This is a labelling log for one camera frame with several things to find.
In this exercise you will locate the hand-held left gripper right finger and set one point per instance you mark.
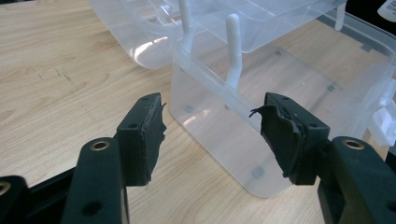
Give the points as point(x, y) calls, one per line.
point(295, 140)

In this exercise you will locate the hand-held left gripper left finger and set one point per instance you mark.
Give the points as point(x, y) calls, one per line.
point(140, 140)

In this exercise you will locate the clear plastic storage box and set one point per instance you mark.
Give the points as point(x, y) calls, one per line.
point(218, 140)

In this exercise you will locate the small white dropper bottle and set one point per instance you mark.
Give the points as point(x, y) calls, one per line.
point(389, 11)

